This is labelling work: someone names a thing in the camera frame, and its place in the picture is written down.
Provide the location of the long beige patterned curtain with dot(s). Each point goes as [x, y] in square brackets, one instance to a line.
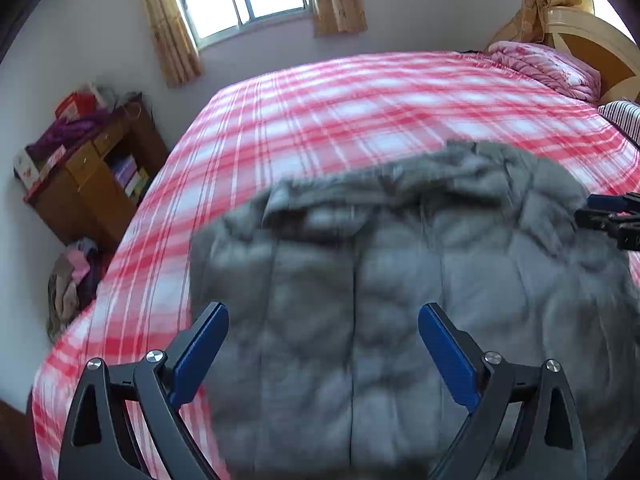
[535, 0]

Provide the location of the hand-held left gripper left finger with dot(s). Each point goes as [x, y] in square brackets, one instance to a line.
[197, 355]

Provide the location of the striped pillow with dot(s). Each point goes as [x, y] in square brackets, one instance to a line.
[622, 120]

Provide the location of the pile of clothes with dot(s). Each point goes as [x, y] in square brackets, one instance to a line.
[70, 285]

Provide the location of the white picture box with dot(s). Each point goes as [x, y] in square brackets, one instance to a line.
[26, 166]

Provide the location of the folded pink quilt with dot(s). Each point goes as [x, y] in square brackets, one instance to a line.
[545, 67]

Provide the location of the window beside headboard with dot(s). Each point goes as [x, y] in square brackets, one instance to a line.
[607, 10]

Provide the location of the grey puffer jacket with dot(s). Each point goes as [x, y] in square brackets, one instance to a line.
[375, 285]

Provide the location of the flat pink box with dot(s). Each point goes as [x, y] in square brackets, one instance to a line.
[50, 162]

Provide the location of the wooden bedside cabinet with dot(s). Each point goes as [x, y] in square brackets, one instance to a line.
[80, 200]

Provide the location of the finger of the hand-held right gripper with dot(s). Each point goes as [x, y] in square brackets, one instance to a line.
[612, 202]
[597, 220]

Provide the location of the red cardboard box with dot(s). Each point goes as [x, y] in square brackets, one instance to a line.
[75, 104]

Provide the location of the bed with red plaid sheet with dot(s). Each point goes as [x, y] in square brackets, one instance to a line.
[325, 105]

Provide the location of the stack of boxes in desk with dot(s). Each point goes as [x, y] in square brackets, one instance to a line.
[129, 176]

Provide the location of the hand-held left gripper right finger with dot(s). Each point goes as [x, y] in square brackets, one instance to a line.
[450, 360]

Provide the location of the wooden headboard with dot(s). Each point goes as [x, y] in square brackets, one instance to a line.
[600, 47]

